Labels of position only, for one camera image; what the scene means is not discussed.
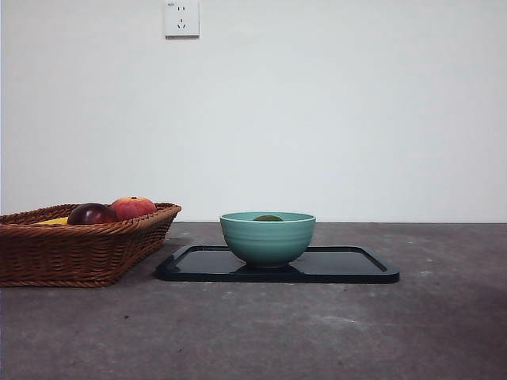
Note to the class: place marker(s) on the white wall socket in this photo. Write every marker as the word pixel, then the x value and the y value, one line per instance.
pixel 181 19

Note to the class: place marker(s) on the brown wicker basket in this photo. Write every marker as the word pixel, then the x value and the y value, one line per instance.
pixel 79 253

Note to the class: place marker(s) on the yellow fruit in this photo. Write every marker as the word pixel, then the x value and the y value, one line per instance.
pixel 51 221

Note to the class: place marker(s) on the teal ribbed bowl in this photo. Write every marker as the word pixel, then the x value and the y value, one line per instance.
pixel 267 243

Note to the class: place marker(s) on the red peach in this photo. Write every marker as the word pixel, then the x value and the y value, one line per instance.
pixel 134 207

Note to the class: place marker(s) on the dark purple plum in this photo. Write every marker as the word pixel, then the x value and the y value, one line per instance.
pixel 92 213

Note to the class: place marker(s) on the green avocado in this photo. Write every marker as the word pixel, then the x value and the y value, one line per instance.
pixel 267 218

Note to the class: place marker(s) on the black rectangular tray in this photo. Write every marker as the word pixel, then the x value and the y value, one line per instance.
pixel 348 265

